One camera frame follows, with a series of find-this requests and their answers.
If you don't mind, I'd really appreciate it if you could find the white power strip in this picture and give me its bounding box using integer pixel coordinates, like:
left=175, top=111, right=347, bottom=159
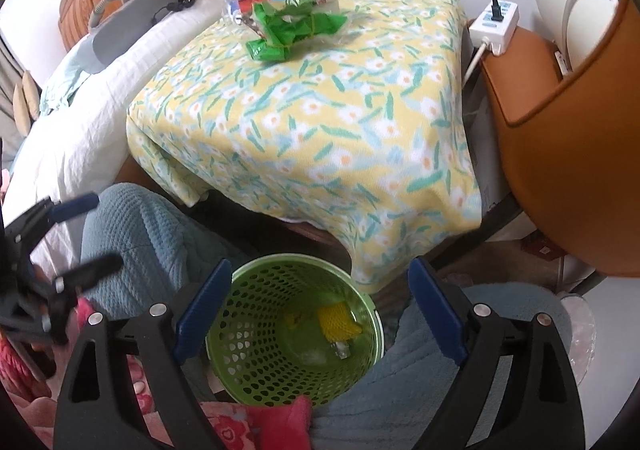
left=469, top=1, right=520, bottom=56

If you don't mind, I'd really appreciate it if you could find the brown leather chair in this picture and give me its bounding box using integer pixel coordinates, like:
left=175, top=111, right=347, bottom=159
left=480, top=0, right=639, bottom=278

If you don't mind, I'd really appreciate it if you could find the mint green cloth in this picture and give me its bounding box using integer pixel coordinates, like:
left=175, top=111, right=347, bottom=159
left=39, top=43, right=91, bottom=115

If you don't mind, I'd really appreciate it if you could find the yellow snack bag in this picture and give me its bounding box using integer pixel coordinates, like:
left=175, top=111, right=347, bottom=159
left=318, top=302, right=362, bottom=343

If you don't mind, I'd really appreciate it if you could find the white pillow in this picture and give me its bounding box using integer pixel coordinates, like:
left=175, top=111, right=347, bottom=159
left=1, top=0, right=227, bottom=224

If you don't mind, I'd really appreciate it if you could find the green mesh trash basket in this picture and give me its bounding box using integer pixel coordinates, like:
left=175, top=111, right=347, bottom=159
left=206, top=254, right=385, bottom=408

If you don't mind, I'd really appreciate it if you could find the yellow floral blanket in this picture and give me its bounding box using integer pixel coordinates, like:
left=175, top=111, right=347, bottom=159
left=126, top=0, right=482, bottom=293

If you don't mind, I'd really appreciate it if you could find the green snack bag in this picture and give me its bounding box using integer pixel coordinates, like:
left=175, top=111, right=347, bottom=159
left=245, top=0, right=348, bottom=62

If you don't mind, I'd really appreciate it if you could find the grey breathing machine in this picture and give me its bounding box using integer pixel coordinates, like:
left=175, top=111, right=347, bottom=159
left=77, top=0, right=178, bottom=74

